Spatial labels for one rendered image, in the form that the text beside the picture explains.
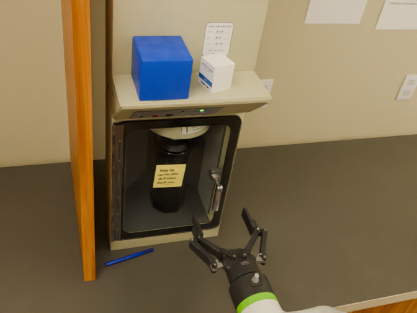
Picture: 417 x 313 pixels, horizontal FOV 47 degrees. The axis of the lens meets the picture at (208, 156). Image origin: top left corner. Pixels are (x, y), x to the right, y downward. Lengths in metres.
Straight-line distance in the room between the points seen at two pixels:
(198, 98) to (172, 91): 0.06
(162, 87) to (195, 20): 0.16
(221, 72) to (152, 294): 0.63
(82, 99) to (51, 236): 0.60
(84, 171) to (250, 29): 0.46
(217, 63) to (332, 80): 0.91
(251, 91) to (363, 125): 1.09
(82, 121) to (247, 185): 0.82
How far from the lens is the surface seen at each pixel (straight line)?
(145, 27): 0.99
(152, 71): 0.92
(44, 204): 1.55
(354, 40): 1.79
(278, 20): 1.61
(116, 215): 1.29
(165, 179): 1.23
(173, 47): 0.96
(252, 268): 1.11
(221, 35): 1.04
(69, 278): 1.36
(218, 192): 1.24
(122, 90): 0.98
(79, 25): 0.88
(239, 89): 1.03
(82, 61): 0.91
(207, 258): 1.14
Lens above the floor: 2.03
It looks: 39 degrees down
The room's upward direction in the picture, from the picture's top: 10 degrees clockwise
